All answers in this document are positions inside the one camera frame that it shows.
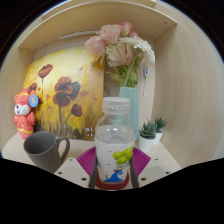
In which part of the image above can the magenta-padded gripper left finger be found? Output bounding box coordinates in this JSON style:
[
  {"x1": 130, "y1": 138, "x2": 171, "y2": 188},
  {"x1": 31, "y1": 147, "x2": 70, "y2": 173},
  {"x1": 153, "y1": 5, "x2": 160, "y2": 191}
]
[{"x1": 53, "y1": 146, "x2": 100, "y2": 190}]

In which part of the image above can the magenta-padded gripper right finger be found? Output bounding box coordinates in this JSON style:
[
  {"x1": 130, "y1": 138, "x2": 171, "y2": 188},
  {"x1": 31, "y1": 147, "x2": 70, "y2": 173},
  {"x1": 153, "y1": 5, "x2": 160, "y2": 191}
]
[{"x1": 129, "y1": 146, "x2": 172, "y2": 190}]

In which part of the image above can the clear plastic water bottle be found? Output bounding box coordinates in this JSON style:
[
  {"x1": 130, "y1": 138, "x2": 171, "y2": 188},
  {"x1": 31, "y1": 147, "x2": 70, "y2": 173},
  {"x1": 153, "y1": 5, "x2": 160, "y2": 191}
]
[{"x1": 94, "y1": 96, "x2": 137, "y2": 184}]

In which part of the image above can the succulent in white pot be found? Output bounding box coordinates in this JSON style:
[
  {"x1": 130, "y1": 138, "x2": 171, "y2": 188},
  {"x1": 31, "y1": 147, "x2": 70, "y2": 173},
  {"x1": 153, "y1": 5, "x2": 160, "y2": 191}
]
[{"x1": 137, "y1": 120, "x2": 158, "y2": 154}]

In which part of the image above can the grey mug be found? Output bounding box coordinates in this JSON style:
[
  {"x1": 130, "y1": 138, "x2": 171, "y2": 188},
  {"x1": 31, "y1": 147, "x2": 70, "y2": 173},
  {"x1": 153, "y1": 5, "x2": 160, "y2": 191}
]
[{"x1": 22, "y1": 131, "x2": 71, "y2": 174}]

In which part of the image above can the teal vase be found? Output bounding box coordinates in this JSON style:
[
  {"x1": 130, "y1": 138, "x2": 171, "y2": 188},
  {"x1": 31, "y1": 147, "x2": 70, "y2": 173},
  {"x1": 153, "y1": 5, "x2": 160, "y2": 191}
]
[{"x1": 118, "y1": 86, "x2": 140, "y2": 140}]

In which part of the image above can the red plush toy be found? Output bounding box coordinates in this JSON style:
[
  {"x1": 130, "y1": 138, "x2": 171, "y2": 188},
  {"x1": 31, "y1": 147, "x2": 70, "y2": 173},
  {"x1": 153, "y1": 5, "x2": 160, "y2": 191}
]
[{"x1": 13, "y1": 88, "x2": 40, "y2": 140}]

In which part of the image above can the yellow poppy painting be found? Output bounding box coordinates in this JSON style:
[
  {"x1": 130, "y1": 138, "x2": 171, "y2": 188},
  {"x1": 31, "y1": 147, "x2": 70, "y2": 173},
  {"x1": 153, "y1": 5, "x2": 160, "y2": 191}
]
[{"x1": 22, "y1": 45, "x2": 106, "y2": 141}]

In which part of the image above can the pink and white flower bouquet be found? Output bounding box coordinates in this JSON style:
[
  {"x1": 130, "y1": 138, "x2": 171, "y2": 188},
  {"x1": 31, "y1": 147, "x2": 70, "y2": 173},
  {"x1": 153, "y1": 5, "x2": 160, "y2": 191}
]
[{"x1": 84, "y1": 21, "x2": 156, "y2": 88}]

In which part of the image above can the white light bar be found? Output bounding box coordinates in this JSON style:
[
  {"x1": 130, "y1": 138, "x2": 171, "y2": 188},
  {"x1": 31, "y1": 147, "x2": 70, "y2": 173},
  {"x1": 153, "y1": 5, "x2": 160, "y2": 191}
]
[{"x1": 59, "y1": 29, "x2": 101, "y2": 41}]

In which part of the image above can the light wooden shelf unit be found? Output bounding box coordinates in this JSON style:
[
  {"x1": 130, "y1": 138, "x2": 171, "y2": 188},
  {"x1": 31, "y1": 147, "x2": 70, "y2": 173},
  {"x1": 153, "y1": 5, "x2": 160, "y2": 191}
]
[{"x1": 16, "y1": 1, "x2": 178, "y2": 51}]

